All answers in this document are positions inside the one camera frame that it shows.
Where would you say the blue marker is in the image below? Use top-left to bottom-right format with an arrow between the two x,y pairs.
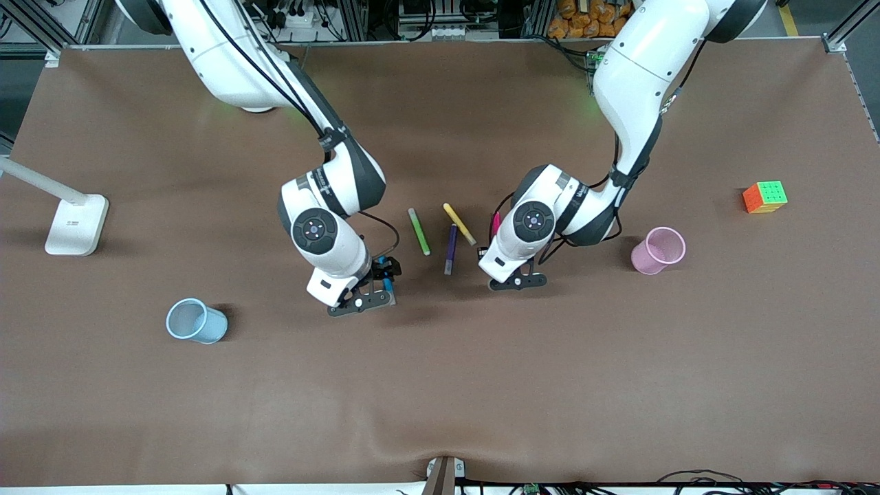
378,256 -> 397,305

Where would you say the yellow marker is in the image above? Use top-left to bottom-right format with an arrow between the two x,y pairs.
443,203 -> 477,246

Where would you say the green marker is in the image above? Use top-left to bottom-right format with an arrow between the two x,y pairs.
408,208 -> 432,256

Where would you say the pink mesh cup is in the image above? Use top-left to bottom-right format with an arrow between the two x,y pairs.
630,227 -> 687,276

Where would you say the blue mesh cup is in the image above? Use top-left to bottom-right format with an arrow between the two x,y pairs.
166,298 -> 228,344

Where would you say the colourful puzzle cube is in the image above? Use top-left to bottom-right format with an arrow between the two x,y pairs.
742,181 -> 789,215

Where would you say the bag of orange items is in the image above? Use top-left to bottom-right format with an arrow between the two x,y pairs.
548,0 -> 630,40

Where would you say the white stand with pole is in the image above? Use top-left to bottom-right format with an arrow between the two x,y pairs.
0,157 -> 109,256

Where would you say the white power strip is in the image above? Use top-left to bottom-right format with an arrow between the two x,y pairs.
275,7 -> 324,32

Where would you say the grey metal camera mount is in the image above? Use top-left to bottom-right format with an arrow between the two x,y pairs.
421,456 -> 465,495

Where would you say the silver table edge rail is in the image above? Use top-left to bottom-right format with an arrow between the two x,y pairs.
60,36 -> 826,51

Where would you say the aluminium frame post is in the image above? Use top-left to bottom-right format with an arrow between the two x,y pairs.
340,0 -> 369,42
526,0 -> 551,39

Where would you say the aluminium frame strut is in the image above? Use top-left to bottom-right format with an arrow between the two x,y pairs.
0,0 -> 66,52
822,7 -> 880,50

